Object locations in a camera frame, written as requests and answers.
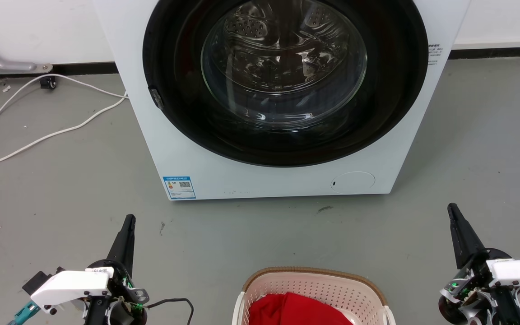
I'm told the thin black left gripper cable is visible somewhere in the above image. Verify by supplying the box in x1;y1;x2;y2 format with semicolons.
144;298;195;325

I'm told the round white filter cover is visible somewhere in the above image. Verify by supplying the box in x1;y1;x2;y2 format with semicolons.
330;171;376;195

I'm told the white hose cable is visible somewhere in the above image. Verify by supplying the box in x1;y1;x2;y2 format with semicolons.
0;94;129;176

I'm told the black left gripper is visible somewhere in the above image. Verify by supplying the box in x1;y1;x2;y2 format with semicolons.
82;214;150;325

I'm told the red garment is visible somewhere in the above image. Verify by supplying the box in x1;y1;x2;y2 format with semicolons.
248;292;354;325

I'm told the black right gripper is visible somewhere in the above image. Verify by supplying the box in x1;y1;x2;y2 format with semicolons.
438;203;520;325

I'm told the white front-load washing machine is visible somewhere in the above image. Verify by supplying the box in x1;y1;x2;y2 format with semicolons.
92;0;472;201

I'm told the teal cable connector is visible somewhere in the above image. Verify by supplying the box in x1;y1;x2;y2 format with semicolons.
7;302;41;325

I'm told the small printed warning label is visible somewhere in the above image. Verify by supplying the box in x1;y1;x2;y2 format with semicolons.
427;43;442;66

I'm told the black round washer door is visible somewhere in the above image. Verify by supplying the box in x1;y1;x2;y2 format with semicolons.
142;0;429;167

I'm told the blue energy label sticker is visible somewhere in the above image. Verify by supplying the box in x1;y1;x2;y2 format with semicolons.
162;176;196;200

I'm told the beige perforated laundry basket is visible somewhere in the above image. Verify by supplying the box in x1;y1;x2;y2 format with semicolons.
232;266;396;325

